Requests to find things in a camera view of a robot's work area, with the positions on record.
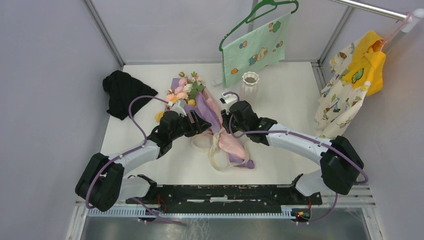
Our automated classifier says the white slotted cable duct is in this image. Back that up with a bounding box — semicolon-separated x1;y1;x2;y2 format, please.
86;205;312;220

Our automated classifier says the pink purple flower bouquet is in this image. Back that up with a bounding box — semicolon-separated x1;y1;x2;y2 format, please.
155;72;255;171

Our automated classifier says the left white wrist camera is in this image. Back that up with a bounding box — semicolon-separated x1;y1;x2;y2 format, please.
167;99;187;117

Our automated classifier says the yellow cartoon print shirt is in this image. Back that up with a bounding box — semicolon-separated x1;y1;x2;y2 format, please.
313;30;386;139

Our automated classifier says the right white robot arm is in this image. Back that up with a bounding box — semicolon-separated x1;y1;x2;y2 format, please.
220;97;368;204

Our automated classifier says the green cartoon print towel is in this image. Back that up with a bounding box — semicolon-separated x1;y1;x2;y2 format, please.
222;13;291;89

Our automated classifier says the green clothes hanger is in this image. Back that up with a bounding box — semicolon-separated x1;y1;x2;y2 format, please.
218;0;300;53

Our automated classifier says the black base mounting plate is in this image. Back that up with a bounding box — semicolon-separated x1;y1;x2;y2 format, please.
140;184;323;214

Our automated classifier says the white ribbed vase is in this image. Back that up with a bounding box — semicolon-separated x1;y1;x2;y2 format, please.
240;71;260;105

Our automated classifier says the black cloth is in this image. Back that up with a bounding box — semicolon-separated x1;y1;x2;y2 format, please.
102;70;158;120

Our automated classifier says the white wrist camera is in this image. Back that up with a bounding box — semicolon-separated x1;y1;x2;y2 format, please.
220;91;240;107
167;99;187;117

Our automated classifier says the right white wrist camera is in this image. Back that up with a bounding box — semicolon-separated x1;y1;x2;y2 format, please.
220;91;240;107

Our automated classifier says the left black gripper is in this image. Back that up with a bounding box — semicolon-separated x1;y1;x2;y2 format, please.
170;109;212;141

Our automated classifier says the metal hanging rod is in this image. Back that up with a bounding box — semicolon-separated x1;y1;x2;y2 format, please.
332;0;424;33

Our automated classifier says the pink clothes hanger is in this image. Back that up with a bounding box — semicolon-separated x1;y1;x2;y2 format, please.
380;11;412;51

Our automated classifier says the small circuit board with LED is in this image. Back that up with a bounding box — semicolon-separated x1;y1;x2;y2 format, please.
295;211;309;222

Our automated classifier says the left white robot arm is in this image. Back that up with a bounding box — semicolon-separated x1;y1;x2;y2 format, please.
75;110;212;212

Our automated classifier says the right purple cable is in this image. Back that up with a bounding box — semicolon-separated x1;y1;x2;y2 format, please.
221;91;370;224

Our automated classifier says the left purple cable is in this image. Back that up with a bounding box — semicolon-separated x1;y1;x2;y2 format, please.
85;95;186;226

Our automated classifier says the purple cable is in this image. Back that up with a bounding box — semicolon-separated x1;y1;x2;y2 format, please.
85;95;186;226
221;91;370;224

